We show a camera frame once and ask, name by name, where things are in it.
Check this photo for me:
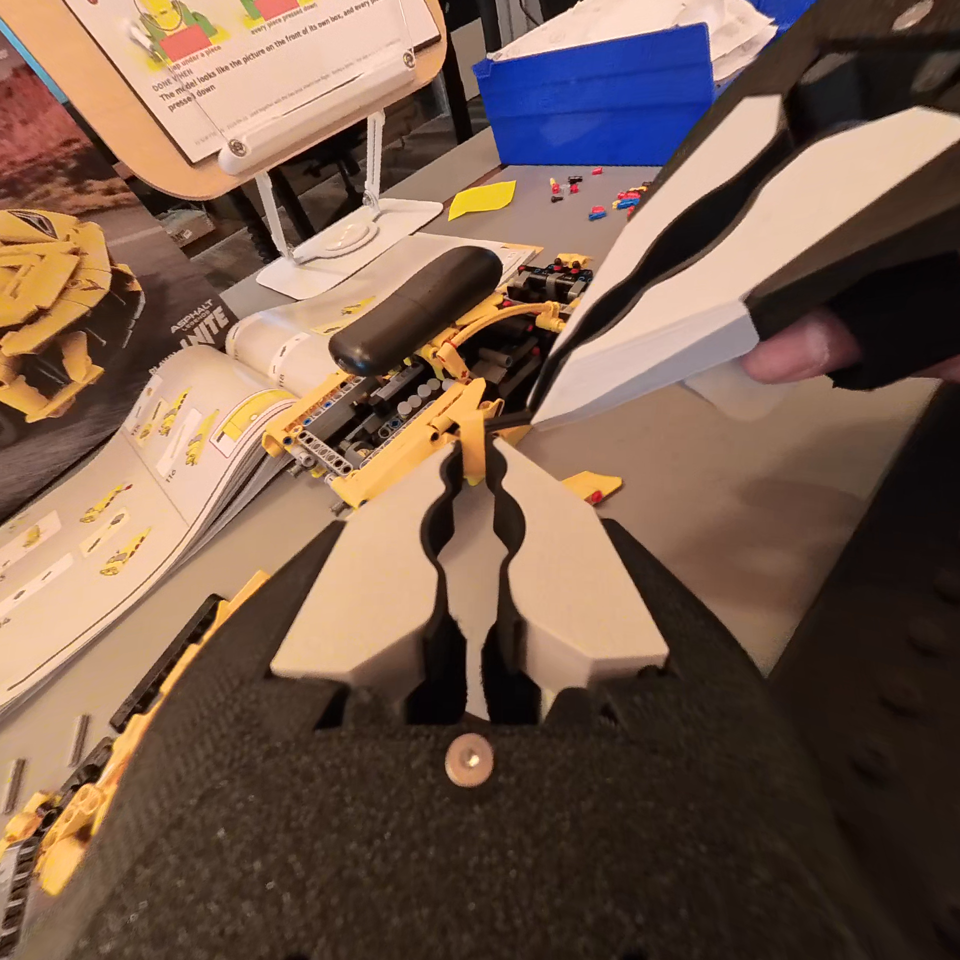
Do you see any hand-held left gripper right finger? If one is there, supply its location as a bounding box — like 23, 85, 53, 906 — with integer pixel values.
483, 437, 671, 725

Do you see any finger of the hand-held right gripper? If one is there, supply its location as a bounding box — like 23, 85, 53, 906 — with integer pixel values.
527, 93, 794, 412
531, 105, 960, 432

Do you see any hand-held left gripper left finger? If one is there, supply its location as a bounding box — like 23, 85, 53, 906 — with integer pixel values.
270, 442, 465, 725

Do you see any small yellow curved panel brick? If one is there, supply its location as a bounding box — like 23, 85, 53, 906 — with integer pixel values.
459, 420, 496, 487

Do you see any grey desk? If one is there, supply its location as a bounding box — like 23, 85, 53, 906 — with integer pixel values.
0, 123, 942, 924

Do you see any person's right hand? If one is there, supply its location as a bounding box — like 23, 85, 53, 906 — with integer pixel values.
741, 307, 862, 385

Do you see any pile of small coloured pins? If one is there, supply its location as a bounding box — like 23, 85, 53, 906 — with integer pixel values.
547, 166, 654, 222

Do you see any blue plastic bin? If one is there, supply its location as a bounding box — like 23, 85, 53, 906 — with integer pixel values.
472, 0, 819, 168

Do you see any yellow brick toy car model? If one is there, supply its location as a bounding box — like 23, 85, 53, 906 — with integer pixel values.
262, 253, 597, 511

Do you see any long black beam brick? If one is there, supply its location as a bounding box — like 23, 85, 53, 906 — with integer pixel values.
111, 594, 226, 732

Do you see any yellow paper scrap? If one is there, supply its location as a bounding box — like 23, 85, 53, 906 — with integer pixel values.
447, 180, 517, 222

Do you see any building instruction booklet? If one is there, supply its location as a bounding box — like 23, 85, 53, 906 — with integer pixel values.
0, 232, 545, 710

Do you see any black foam capsule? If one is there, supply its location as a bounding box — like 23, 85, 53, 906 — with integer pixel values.
328, 245, 504, 376

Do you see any pile of yellow bricks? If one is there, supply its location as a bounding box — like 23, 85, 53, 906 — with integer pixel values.
0, 570, 271, 897

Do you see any black toy car box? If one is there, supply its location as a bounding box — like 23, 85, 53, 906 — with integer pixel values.
0, 30, 241, 519

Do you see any wooden board with printed sheet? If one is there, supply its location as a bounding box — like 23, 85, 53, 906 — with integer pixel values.
0, 0, 449, 202

